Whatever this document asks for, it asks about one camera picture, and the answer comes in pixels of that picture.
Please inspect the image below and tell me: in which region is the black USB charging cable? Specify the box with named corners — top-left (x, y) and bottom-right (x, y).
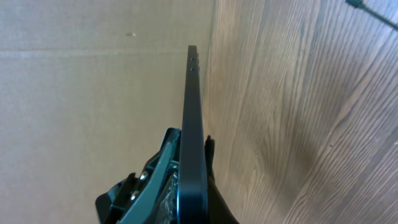
top-left (345, 0), bottom-right (398, 32)

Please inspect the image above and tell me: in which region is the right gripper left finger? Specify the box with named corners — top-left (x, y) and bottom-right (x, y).
top-left (95, 128), bottom-right (181, 223)

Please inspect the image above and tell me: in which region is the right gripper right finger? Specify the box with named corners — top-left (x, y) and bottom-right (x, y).
top-left (205, 135), bottom-right (239, 224)

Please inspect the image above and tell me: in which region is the Samsung Galaxy smartphone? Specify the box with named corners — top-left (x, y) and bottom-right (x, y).
top-left (177, 45), bottom-right (208, 224)

